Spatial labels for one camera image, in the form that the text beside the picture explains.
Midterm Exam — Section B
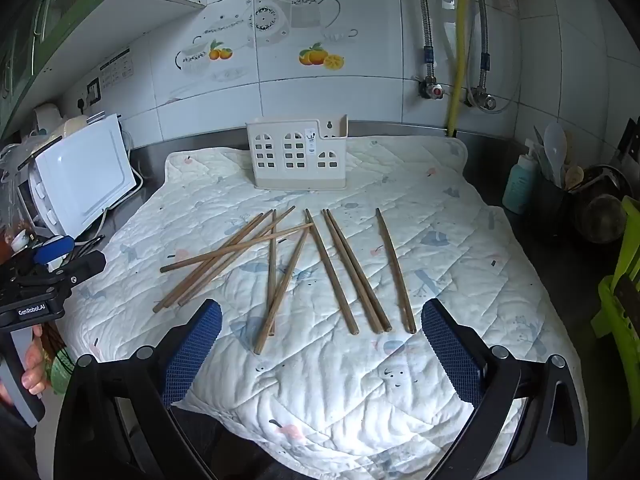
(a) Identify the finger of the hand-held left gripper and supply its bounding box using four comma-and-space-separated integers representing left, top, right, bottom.
65, 251, 107, 286
34, 236, 76, 266

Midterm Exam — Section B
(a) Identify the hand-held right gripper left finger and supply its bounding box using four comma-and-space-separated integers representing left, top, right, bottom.
52, 298, 223, 480

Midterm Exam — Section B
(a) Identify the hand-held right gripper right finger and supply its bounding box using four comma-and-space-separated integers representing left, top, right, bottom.
421, 298, 590, 480

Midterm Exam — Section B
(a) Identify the group of wooden chopsticks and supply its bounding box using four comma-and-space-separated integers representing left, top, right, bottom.
152, 206, 417, 356

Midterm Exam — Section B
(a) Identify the cream plastic utensil holder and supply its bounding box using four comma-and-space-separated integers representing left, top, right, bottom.
246, 114, 349, 192

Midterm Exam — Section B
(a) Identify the person's left forearm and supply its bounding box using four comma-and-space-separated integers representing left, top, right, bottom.
0, 400, 51, 480

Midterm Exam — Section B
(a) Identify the person's left hand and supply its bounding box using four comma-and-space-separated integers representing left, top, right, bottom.
20, 324, 49, 396

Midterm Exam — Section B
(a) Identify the green mesh bag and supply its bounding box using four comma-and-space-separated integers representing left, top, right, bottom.
49, 337, 77, 396

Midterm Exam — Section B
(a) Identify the white printed quilted blanket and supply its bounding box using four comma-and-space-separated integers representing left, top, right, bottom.
59, 137, 583, 468

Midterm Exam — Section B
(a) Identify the white rounded appliance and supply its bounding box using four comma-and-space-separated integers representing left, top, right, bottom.
32, 103, 63, 133

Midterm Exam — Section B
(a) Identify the black utensil cup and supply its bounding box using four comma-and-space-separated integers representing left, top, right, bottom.
536, 174, 574, 232

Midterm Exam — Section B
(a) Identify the teal pump bottle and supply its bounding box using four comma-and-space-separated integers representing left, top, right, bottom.
502, 139, 539, 216

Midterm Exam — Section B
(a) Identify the dark cooking pot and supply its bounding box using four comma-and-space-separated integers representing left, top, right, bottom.
571, 164, 634, 245

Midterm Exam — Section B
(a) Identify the white rice paddle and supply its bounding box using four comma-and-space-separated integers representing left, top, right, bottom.
543, 121, 569, 187

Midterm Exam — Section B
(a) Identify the metal water valve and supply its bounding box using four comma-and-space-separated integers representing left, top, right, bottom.
467, 87, 498, 113

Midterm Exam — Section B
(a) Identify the metal valve with red knob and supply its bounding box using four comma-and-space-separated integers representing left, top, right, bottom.
417, 76, 447, 101

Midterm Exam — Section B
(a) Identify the kitchen cleaver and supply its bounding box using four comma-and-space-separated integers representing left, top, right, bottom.
616, 116, 640, 167

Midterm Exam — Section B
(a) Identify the yellow gas pipe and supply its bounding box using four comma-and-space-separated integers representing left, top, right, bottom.
446, 0, 474, 137

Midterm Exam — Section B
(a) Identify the white wall label sticker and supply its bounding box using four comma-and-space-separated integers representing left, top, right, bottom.
100, 49, 135, 86

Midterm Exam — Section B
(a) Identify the green wall cabinet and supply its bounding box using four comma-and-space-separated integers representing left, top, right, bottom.
0, 0, 206, 136

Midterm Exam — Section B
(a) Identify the teapot and fruit wall decal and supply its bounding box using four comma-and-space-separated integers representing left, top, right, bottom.
175, 0, 361, 81

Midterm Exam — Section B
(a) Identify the braided metal hose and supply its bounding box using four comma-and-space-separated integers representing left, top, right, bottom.
475, 0, 491, 92
411, 0, 435, 81

